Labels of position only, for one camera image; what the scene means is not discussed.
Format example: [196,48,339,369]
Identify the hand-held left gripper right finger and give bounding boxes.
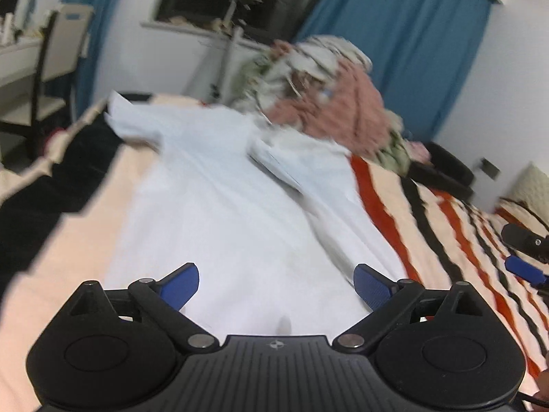
[332,265,487,350]

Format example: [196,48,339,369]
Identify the grey garment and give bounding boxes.
[292,34,374,83]

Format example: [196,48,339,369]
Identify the garment steamer stand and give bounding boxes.
[195,0,267,104]

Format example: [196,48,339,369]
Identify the wall socket with charger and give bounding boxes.
[476,157,502,181]

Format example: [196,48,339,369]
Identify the quilted beige headboard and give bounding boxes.
[498,161,549,225]

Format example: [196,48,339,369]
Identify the pile of clothes and blankets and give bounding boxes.
[261,41,396,160]

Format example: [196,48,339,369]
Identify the white t-shirt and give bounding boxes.
[103,90,408,336]

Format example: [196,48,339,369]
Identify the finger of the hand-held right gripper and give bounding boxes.
[502,223,549,262]
[505,256,549,296]

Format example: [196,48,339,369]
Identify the white dressing desk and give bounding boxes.
[0,36,70,128]

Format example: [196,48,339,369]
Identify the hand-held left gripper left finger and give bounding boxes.
[64,263,219,351]

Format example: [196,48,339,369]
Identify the pile of crumpled clothes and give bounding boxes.
[232,51,413,178]

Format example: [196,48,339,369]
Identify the group of cosmetics bottles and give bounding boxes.
[0,11,44,46]

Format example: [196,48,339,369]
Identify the black armchair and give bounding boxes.
[407,141,475,201]

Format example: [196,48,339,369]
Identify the striped fleece blanket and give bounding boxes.
[0,92,549,412]

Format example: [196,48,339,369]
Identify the white chair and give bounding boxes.
[0,3,96,160]

